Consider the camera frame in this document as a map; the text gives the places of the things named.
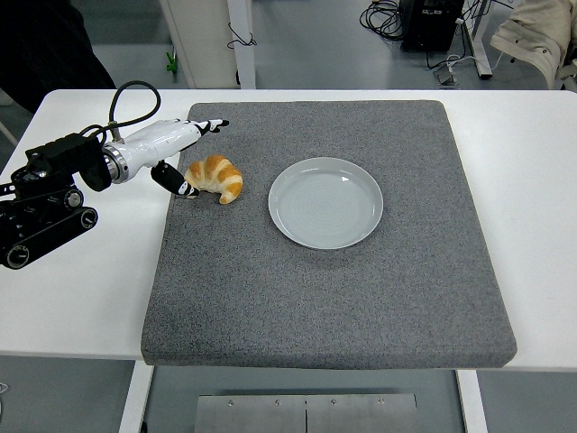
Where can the grey round plate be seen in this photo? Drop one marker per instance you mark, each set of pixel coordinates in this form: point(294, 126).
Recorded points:
point(325, 205)

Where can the black computer case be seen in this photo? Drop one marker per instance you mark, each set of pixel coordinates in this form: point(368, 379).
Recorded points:
point(428, 27)

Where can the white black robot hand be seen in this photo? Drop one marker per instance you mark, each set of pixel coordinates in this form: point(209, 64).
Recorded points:
point(158, 142)

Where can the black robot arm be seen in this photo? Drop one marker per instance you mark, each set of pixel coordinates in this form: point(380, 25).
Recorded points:
point(45, 212)

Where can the white desk leg with foot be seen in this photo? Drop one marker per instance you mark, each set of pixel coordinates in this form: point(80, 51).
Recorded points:
point(478, 40)

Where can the golden croissant bread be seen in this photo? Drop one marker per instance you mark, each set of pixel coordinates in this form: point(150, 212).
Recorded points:
point(218, 173)

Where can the grey felt mat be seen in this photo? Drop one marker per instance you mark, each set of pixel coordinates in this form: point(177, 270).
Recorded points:
point(315, 306)

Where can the white table leg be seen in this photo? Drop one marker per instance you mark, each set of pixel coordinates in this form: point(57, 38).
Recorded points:
point(472, 401)
point(135, 397)

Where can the small green object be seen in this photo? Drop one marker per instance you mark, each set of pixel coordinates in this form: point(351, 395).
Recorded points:
point(171, 65)

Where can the beige jacket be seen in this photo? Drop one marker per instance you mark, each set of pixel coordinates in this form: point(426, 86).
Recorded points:
point(536, 40)

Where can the white cabinet panel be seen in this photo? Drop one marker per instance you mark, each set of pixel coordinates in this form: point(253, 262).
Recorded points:
point(203, 27)

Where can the person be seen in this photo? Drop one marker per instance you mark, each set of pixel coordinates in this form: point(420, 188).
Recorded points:
point(45, 45)

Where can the grey metal plate with screws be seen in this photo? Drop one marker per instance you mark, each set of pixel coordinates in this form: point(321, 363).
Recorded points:
point(306, 415)

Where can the grey power adapter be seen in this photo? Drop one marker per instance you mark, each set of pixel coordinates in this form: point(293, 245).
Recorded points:
point(446, 74)

